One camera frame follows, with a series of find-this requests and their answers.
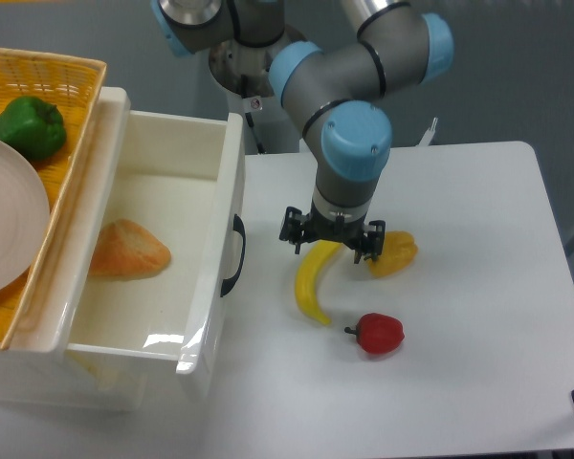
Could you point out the yellow banana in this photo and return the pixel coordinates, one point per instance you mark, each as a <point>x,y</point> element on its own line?
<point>308,273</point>

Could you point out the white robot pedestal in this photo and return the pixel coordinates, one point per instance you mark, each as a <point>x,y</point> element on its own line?
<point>253,115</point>

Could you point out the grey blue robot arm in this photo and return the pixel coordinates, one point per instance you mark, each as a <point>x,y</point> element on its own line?
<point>330,98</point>

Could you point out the green bell pepper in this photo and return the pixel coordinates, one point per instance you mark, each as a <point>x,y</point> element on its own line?
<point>33,127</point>

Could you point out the yellow woven basket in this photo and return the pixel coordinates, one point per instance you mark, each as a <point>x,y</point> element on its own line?
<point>72,84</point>

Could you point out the white drawer cabinet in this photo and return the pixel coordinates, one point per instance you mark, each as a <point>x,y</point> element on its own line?
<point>39,367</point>

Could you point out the yellow bell pepper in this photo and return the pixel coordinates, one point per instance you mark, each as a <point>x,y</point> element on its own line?
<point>399,252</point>

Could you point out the beige plate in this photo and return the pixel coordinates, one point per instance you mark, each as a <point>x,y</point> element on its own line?
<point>24,214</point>

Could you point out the white top drawer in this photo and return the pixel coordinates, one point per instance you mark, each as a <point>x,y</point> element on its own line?
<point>183,180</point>

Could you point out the orange bread loaf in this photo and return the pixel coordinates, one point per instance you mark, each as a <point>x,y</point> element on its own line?
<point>126,249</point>

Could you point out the red bell pepper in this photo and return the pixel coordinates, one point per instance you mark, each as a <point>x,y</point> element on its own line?
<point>377,334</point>

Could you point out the white table frame bracket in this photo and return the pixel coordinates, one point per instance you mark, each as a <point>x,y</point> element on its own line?
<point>428,136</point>

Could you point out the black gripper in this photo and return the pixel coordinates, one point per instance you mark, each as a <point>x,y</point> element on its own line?
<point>366,240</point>

